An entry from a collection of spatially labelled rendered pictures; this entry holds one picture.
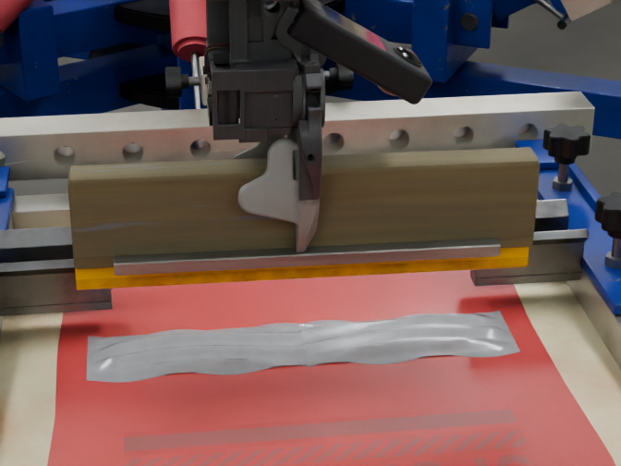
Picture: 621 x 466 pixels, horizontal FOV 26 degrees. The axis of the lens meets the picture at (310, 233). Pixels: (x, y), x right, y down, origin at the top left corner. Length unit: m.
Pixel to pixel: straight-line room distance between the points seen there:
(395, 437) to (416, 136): 0.45
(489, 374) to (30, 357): 0.38
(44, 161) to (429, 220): 0.48
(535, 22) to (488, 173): 4.14
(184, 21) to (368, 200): 0.60
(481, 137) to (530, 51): 3.45
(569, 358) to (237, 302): 0.30
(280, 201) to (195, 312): 0.23
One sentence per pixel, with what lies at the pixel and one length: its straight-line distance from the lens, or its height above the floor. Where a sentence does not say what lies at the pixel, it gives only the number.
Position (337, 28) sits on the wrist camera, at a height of 1.25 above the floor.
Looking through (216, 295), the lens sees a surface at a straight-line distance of 1.22.
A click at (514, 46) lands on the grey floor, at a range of 4.89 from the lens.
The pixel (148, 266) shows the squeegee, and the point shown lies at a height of 1.07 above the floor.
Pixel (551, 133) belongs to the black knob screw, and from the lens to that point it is 1.30.
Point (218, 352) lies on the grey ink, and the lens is 1.12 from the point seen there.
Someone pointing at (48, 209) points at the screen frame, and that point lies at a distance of 1.32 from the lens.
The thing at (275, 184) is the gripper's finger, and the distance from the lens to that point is 0.99.
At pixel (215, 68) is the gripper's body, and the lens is 0.95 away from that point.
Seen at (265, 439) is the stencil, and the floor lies 0.95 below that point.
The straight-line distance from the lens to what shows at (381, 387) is 1.09.
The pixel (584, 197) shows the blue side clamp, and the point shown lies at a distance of 1.32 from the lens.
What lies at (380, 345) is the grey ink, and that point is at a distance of 1.13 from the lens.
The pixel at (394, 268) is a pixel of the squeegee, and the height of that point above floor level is 1.05.
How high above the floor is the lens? 1.55
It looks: 27 degrees down
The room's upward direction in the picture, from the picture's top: straight up
